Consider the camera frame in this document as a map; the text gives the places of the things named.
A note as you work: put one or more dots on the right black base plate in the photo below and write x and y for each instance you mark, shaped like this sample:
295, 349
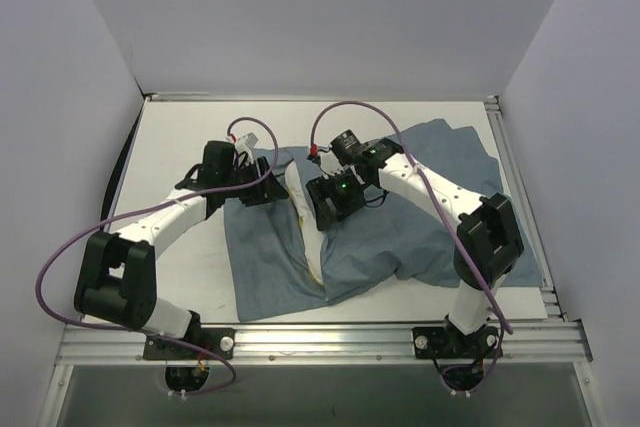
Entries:
446, 342

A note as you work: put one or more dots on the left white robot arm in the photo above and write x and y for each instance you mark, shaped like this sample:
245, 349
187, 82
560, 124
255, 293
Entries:
117, 280

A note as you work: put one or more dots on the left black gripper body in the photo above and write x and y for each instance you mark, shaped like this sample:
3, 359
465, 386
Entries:
261, 181

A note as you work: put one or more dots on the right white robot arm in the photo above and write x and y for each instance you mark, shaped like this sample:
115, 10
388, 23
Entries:
487, 239

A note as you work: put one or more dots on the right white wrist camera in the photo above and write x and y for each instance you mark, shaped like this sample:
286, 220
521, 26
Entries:
329, 164

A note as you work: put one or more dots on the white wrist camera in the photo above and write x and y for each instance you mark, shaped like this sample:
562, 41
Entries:
246, 143
329, 164

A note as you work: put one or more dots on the front aluminium rail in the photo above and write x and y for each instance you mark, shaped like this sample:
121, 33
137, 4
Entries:
325, 344

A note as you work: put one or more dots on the blue-grey pillowcase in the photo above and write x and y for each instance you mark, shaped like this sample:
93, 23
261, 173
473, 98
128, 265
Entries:
271, 273

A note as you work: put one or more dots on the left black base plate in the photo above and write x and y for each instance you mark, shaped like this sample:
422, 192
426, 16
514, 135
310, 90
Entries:
190, 344

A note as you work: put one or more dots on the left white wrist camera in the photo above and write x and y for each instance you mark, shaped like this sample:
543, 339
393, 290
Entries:
246, 143

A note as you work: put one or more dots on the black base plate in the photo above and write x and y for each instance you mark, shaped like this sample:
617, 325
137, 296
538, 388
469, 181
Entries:
446, 342
190, 344

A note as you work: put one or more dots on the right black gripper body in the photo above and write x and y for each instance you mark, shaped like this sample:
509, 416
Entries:
326, 202

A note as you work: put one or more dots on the back aluminium rail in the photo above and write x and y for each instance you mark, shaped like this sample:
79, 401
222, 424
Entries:
179, 97

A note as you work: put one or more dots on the white pillow yellow edge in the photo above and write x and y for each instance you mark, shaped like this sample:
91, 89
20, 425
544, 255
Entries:
312, 238

